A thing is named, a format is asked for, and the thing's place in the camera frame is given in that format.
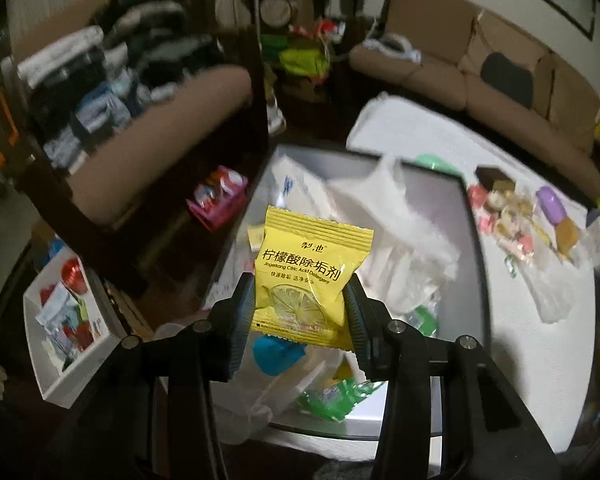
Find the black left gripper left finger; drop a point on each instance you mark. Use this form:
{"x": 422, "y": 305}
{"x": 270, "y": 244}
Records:
{"x": 110, "y": 431}

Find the yellow citric acid sachet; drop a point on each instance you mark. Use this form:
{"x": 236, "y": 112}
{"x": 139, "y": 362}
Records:
{"x": 300, "y": 272}

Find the brown sofa right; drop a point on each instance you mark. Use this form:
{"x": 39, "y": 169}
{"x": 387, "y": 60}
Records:
{"x": 453, "y": 38}

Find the brown cardboard box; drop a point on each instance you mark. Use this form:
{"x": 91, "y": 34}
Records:
{"x": 493, "y": 179}

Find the yellow green bag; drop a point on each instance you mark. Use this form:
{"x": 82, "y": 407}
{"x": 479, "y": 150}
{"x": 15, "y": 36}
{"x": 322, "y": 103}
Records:
{"x": 310, "y": 63}

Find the white tray with small items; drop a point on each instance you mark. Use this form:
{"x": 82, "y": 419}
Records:
{"x": 71, "y": 327}

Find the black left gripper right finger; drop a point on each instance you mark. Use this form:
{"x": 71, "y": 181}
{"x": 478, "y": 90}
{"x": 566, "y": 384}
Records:
{"x": 487, "y": 431}

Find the mint green plastic tray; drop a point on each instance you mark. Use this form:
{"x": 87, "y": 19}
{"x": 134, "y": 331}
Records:
{"x": 436, "y": 163}

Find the purple plastic case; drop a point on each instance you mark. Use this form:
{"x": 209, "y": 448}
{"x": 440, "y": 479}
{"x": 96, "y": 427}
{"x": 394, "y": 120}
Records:
{"x": 551, "y": 205}

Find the pile of folded clothes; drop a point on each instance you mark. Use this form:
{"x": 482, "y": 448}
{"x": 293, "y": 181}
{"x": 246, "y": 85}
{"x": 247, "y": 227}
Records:
{"x": 82, "y": 88}

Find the white plastic bag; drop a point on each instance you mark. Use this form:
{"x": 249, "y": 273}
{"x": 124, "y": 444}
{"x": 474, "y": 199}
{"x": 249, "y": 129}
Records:
{"x": 411, "y": 263}

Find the black cushion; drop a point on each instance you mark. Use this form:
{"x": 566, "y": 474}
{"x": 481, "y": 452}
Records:
{"x": 509, "y": 78}

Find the orange brown packet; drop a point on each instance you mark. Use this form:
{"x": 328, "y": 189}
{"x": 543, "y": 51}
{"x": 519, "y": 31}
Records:
{"x": 566, "y": 236}

